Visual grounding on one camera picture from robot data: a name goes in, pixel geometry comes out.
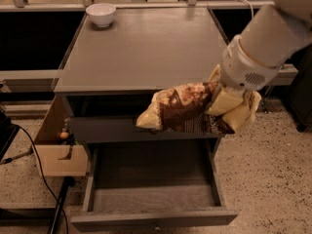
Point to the grey metal railing beam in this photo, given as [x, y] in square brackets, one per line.
[285, 76]

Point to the light wooden box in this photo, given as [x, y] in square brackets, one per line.
[59, 157]

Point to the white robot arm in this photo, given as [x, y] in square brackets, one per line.
[277, 31]

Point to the small orange ball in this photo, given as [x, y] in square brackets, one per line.
[64, 135]

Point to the white ceramic bowl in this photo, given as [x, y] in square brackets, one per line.
[101, 14]

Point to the dark cabinet at right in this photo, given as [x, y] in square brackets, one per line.
[298, 95]

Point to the grey wooden drawer cabinet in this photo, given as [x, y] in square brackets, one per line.
[141, 52]

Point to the black stand leg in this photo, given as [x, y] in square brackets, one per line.
[59, 211]

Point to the brown chip bag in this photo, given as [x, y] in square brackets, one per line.
[182, 109]

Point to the closed grey top drawer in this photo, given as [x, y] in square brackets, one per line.
[121, 129]

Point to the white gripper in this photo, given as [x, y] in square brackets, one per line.
[246, 66]

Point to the open grey middle drawer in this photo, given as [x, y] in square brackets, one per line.
[153, 185]

